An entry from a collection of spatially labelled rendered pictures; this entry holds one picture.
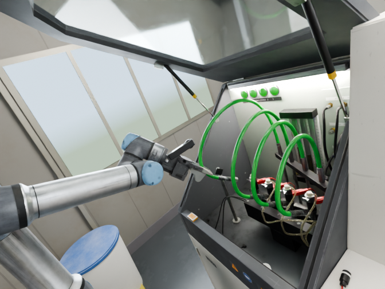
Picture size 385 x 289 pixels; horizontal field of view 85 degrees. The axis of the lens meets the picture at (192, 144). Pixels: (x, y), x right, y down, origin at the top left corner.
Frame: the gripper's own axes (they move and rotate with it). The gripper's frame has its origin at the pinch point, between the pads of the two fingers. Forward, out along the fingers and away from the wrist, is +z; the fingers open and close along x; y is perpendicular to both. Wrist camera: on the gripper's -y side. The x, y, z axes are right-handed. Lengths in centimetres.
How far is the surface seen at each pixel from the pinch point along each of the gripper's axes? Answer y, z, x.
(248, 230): 19.5, 31.2, -10.2
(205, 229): 24.9, 10.5, -5.3
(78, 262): 114, -45, -74
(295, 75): -46.8, 13.3, 4.1
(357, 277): 5, 38, 35
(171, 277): 114, 32, -94
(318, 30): -42, -1, 37
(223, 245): 23.5, 15.5, 5.8
